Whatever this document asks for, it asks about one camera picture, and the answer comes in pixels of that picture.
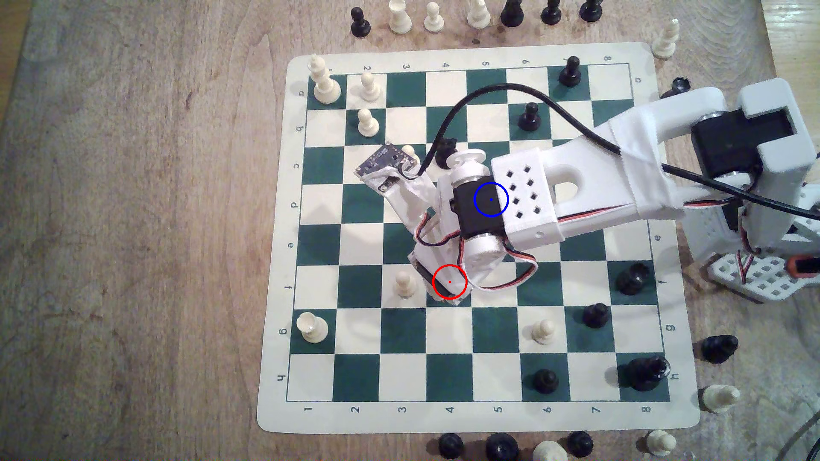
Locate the white bishop chess piece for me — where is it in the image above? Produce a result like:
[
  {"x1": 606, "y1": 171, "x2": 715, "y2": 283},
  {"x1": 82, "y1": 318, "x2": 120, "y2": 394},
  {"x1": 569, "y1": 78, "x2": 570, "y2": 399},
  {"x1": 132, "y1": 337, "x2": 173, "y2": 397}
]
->
[{"x1": 652, "y1": 18, "x2": 681, "y2": 60}]

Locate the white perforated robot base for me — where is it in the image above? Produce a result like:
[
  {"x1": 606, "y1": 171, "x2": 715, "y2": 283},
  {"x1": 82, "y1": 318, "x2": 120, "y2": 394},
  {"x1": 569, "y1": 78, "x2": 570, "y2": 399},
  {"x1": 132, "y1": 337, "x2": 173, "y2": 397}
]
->
[{"x1": 682, "y1": 205, "x2": 820, "y2": 305}]

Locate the black camera cable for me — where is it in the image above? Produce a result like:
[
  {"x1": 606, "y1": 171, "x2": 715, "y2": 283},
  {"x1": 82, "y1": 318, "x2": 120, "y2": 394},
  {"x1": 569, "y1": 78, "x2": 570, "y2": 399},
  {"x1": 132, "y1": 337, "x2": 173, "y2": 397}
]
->
[{"x1": 404, "y1": 85, "x2": 820, "y2": 219}]

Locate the green white chess board mat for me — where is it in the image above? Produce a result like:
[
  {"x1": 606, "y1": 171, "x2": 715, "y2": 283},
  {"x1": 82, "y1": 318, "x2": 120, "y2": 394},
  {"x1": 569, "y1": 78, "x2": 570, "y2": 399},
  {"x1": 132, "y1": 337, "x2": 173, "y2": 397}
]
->
[{"x1": 256, "y1": 41, "x2": 701, "y2": 435}]

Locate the orange black clamp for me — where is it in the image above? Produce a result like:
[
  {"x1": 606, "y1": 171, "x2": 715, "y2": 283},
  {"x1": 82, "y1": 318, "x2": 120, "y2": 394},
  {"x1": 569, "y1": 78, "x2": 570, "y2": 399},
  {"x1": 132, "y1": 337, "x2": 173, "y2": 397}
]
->
[{"x1": 788, "y1": 255, "x2": 820, "y2": 279}]

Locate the dark cable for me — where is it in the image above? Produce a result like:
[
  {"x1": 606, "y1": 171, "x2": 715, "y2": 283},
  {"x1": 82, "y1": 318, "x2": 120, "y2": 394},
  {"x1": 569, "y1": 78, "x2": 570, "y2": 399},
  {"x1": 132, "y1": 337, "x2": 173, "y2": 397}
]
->
[{"x1": 776, "y1": 413, "x2": 820, "y2": 461}]

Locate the white king chess piece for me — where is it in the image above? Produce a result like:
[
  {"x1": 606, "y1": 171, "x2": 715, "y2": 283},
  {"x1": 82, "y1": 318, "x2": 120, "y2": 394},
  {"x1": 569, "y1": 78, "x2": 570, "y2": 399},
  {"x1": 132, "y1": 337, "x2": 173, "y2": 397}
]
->
[{"x1": 307, "y1": 54, "x2": 342, "y2": 105}]

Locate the small camera circuit board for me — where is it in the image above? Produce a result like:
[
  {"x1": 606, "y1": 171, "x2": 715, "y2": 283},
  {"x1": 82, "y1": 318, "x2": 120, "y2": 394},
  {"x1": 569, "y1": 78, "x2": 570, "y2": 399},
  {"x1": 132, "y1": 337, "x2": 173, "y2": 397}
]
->
[{"x1": 355, "y1": 142, "x2": 417, "y2": 193}]

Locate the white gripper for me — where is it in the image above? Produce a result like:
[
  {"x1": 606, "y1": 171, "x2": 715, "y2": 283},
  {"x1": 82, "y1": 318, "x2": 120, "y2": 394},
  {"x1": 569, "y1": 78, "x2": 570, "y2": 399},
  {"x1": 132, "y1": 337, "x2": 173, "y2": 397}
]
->
[{"x1": 409, "y1": 182, "x2": 507, "y2": 309}]

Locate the black knight chess piece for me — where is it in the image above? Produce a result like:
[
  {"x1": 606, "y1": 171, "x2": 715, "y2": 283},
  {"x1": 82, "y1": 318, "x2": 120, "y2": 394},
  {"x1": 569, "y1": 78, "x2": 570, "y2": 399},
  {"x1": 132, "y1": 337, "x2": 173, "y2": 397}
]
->
[
  {"x1": 616, "y1": 263, "x2": 650, "y2": 297},
  {"x1": 700, "y1": 334, "x2": 739, "y2": 365}
]

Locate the black king chess piece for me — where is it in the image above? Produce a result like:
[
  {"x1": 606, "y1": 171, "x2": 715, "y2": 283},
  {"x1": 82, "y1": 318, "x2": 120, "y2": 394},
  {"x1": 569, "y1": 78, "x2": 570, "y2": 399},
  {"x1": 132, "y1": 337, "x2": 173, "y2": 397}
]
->
[{"x1": 627, "y1": 356, "x2": 671, "y2": 393}]

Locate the white rook chess piece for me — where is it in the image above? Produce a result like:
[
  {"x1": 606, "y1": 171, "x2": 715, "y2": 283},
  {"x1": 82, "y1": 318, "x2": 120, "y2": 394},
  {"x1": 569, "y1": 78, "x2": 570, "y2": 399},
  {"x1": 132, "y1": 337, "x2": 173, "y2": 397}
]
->
[
  {"x1": 388, "y1": 0, "x2": 413, "y2": 35},
  {"x1": 296, "y1": 312, "x2": 329, "y2": 344}
]

